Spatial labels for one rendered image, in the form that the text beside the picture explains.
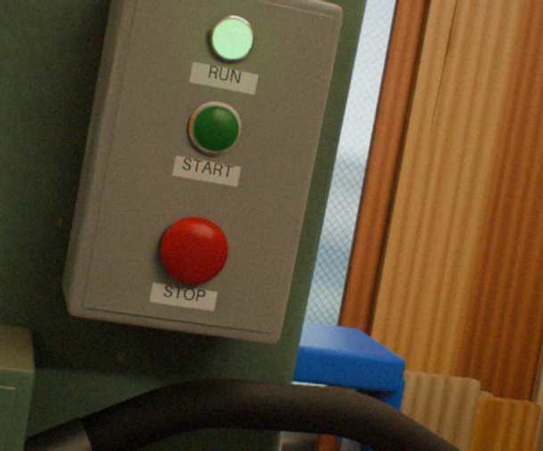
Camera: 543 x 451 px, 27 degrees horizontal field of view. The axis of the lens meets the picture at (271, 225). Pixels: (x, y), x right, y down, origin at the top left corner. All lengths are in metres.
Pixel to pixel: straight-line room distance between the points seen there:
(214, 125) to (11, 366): 0.14
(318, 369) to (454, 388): 0.61
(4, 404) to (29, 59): 0.17
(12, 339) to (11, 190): 0.07
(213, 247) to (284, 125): 0.06
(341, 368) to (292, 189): 0.85
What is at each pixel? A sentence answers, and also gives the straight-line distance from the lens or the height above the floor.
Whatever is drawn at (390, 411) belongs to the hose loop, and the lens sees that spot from 0.58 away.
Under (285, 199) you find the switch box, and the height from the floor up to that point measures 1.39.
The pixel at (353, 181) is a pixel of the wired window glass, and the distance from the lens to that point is 2.17.
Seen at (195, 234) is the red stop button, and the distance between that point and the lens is 0.50.
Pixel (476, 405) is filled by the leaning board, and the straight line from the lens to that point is 1.95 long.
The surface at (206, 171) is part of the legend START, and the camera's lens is 0.50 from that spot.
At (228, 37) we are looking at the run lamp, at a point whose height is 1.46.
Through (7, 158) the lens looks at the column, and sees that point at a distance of 0.56.
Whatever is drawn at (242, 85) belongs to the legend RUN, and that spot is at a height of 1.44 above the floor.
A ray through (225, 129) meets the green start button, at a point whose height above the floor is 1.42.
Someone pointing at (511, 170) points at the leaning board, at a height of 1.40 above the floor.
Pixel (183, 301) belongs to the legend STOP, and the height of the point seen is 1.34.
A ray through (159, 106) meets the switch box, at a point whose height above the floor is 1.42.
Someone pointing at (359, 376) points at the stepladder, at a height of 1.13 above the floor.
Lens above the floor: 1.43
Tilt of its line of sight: 6 degrees down
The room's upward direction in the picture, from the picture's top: 11 degrees clockwise
